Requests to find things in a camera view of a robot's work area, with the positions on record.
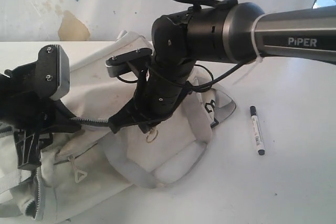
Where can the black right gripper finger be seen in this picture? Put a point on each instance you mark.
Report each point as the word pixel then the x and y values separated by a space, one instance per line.
pixel 146 127
pixel 120 120

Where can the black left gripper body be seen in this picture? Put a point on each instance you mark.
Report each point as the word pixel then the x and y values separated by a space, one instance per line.
pixel 23 109

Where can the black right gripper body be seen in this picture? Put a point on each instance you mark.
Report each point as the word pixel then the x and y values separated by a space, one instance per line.
pixel 156 105

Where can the white canvas duffel bag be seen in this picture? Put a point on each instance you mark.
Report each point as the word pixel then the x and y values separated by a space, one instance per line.
pixel 75 135

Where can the black white marker pen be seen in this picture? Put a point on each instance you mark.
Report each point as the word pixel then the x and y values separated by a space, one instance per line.
pixel 257 132

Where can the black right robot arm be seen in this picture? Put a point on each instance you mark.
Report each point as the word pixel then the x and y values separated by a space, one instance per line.
pixel 236 35

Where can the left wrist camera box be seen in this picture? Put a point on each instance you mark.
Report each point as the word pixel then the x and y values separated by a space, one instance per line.
pixel 52 73

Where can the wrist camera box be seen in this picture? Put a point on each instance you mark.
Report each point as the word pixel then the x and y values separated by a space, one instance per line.
pixel 133 61
pixel 52 73

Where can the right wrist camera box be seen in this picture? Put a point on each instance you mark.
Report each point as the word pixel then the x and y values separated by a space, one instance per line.
pixel 133 61

